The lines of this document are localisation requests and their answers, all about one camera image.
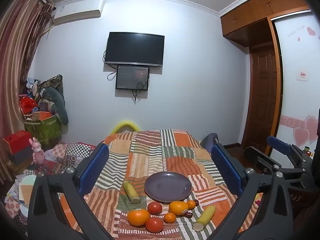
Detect striped brown curtain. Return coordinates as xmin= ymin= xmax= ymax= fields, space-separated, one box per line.
xmin=0 ymin=0 xmax=55 ymax=180

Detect brown wooden door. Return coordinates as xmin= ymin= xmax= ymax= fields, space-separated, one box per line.
xmin=241 ymin=44 xmax=278 ymax=153

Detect dark floral cushion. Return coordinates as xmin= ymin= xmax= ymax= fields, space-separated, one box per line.
xmin=40 ymin=74 xmax=65 ymax=105

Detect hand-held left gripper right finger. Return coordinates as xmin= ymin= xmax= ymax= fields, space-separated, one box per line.
xmin=211 ymin=143 xmax=294 ymax=240

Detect white sliding wardrobe door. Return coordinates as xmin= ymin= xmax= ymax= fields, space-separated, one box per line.
xmin=274 ymin=10 xmax=320 ymax=160

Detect checkered cloth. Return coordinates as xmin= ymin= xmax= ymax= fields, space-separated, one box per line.
xmin=64 ymin=142 xmax=97 ymax=157

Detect grey blue bag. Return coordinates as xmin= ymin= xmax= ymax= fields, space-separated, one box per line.
xmin=200 ymin=133 xmax=220 ymax=153

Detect yellow foam ring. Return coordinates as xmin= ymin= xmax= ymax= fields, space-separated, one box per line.
xmin=111 ymin=121 xmax=140 ymax=134

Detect wooden overhead cabinets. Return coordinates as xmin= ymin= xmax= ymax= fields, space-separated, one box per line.
xmin=220 ymin=0 xmax=310 ymax=47

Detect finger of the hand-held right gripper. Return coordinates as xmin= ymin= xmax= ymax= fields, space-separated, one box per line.
xmin=266 ymin=136 xmax=313 ymax=178
xmin=244 ymin=146 xmax=282 ymax=175

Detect white air conditioner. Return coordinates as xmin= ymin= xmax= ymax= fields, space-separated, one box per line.
xmin=54 ymin=0 xmax=105 ymax=25

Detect green fabric storage box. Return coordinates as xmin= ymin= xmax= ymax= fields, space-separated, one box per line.
xmin=24 ymin=114 xmax=62 ymax=145

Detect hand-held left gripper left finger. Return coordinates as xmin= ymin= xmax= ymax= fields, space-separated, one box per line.
xmin=27 ymin=142 xmax=113 ymax=240

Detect green corn piece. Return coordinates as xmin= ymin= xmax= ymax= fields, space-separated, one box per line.
xmin=123 ymin=181 xmax=141 ymax=204

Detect grey plush toy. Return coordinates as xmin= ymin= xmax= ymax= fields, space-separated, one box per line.
xmin=41 ymin=87 xmax=69 ymax=125

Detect red gift box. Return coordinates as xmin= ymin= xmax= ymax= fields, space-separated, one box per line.
xmin=3 ymin=130 xmax=32 ymax=153

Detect pink toy rabbit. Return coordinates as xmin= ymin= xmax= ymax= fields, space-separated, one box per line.
xmin=29 ymin=137 xmax=45 ymax=165

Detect purple plate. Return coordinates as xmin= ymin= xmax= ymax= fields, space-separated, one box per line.
xmin=144 ymin=171 xmax=192 ymax=204

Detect large orange with sticker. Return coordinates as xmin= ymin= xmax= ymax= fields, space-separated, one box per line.
xmin=127 ymin=208 xmax=151 ymax=227

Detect small black monitor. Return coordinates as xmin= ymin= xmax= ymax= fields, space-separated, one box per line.
xmin=115 ymin=65 xmax=150 ymax=90

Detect yellow orange with sticker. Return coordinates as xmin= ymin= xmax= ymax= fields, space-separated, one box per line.
xmin=169 ymin=201 xmax=189 ymax=216

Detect orange cardboard box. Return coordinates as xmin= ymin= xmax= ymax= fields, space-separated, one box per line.
xmin=32 ymin=111 xmax=54 ymax=121

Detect yellow corn cob piece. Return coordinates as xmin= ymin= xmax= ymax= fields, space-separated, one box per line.
xmin=193 ymin=205 xmax=217 ymax=231

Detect red plastic bag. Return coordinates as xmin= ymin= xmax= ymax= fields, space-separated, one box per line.
xmin=20 ymin=96 xmax=38 ymax=115

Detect red tomato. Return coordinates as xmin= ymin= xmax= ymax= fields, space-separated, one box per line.
xmin=145 ymin=217 xmax=164 ymax=233
xmin=147 ymin=201 xmax=163 ymax=215

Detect striped patchwork blanket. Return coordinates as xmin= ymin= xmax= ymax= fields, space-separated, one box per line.
xmin=57 ymin=129 xmax=265 ymax=240

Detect black wall television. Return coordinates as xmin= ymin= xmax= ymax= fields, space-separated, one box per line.
xmin=104 ymin=32 xmax=165 ymax=67

